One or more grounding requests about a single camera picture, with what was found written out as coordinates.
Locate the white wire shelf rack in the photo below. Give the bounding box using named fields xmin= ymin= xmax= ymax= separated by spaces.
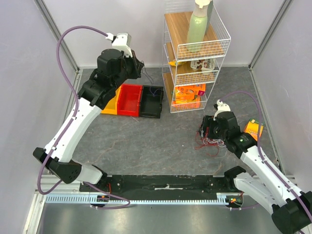
xmin=162 ymin=0 xmax=231 ymax=113

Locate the white chocolate snack pack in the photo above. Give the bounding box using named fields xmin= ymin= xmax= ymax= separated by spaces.
xmin=190 ymin=58 xmax=215 ymax=71

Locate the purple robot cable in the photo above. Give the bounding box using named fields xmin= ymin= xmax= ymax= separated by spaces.
xmin=220 ymin=90 xmax=310 ymax=234
xmin=38 ymin=25 xmax=109 ymax=195

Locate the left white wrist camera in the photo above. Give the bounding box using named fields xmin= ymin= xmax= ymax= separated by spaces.
xmin=106 ymin=33 xmax=132 ymax=57

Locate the red cable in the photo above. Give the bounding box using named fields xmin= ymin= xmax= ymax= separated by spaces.
xmin=194 ymin=124 xmax=226 ymax=157

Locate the yellow plastic bin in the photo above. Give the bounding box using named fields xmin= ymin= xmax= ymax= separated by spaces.
xmin=101 ymin=87 xmax=121 ymax=115

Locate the white cable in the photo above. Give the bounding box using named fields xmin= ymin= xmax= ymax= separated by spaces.
xmin=203 ymin=136 xmax=227 ymax=148

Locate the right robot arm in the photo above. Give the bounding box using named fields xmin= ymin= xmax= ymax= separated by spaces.
xmin=198 ymin=111 xmax=312 ymax=234

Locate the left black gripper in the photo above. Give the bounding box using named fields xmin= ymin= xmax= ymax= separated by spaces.
xmin=112 ymin=49 xmax=144 ymax=89

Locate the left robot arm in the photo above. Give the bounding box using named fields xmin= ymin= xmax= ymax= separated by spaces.
xmin=33 ymin=49 xmax=144 ymax=192

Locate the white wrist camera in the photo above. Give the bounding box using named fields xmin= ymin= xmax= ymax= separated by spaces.
xmin=214 ymin=99 xmax=231 ymax=120
xmin=106 ymin=33 xmax=132 ymax=57

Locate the orange box in rack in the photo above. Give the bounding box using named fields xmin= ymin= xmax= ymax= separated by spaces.
xmin=175 ymin=84 xmax=206 ymax=102

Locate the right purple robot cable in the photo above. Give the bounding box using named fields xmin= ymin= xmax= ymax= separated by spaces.
xmin=220 ymin=90 xmax=310 ymax=234

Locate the yellow snack bag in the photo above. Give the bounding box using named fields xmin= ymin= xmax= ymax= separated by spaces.
xmin=168 ymin=59 xmax=187 ymax=67

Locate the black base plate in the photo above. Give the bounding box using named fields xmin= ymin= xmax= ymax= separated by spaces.
xmin=94 ymin=175 xmax=240 ymax=195

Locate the red plastic bin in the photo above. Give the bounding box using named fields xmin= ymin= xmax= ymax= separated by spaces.
xmin=117 ymin=84 xmax=143 ymax=117

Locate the green bottle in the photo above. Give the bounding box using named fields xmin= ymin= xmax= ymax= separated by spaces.
xmin=187 ymin=0 xmax=214 ymax=53

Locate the slotted cable duct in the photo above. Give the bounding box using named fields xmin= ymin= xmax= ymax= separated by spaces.
xmin=45 ymin=193 xmax=230 ymax=205

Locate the black plastic bin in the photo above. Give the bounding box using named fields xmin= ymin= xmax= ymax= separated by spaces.
xmin=139 ymin=85 xmax=164 ymax=118

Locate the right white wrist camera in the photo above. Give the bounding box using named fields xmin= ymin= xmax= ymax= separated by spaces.
xmin=214 ymin=99 xmax=231 ymax=120

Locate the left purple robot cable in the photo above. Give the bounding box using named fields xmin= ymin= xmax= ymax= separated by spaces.
xmin=38 ymin=25 xmax=109 ymax=195

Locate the orange snack box on table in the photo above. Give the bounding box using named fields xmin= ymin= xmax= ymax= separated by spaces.
xmin=244 ymin=118 xmax=259 ymax=141

